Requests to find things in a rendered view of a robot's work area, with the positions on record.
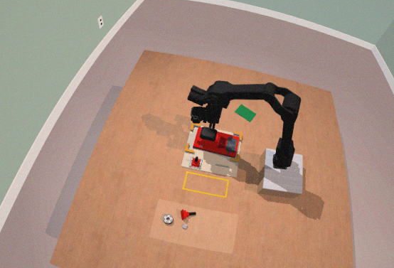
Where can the black toy tyre with grey hub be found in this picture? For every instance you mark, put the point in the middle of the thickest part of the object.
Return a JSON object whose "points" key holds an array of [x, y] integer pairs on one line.
{"points": [[168, 221]]}

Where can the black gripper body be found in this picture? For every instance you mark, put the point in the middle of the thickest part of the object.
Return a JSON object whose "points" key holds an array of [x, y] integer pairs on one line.
{"points": [[210, 133]]}

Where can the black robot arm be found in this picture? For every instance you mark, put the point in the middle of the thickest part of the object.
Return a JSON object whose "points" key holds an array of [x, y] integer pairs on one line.
{"points": [[218, 96]]}

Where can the green rectangular patch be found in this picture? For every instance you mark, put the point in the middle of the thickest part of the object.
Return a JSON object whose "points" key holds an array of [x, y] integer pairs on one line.
{"points": [[246, 113]]}

